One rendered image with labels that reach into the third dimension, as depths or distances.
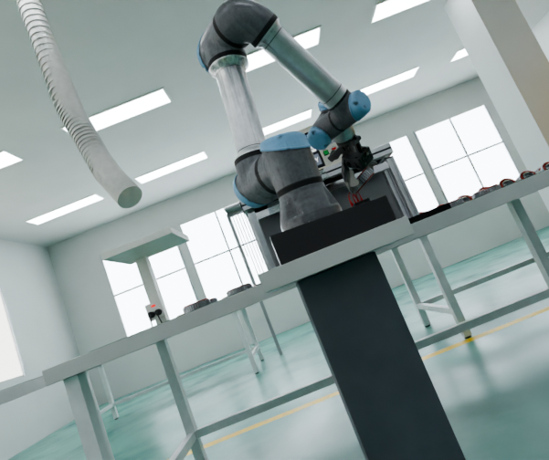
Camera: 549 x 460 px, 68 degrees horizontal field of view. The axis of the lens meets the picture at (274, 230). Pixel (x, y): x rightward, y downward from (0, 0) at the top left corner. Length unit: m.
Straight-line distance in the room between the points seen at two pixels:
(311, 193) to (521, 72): 4.74
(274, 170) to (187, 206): 7.47
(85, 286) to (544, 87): 8.11
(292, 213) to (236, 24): 0.52
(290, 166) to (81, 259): 8.24
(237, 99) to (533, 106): 4.54
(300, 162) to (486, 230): 8.03
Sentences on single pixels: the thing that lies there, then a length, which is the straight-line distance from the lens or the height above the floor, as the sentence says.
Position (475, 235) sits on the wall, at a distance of 8.76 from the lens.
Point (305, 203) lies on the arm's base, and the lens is 0.91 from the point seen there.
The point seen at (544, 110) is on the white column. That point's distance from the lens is 5.46.
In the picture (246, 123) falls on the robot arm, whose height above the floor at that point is 1.15.
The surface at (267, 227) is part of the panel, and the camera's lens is 1.83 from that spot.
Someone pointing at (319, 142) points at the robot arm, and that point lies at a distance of 1.28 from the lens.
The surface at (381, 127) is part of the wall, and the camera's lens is 8.79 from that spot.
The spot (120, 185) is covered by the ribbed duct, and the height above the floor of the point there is 1.63.
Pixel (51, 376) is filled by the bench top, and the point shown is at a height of 0.72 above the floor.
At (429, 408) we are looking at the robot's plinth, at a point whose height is 0.37.
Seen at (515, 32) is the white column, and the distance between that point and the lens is 5.75.
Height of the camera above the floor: 0.70
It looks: 9 degrees up
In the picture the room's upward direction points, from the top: 22 degrees counter-clockwise
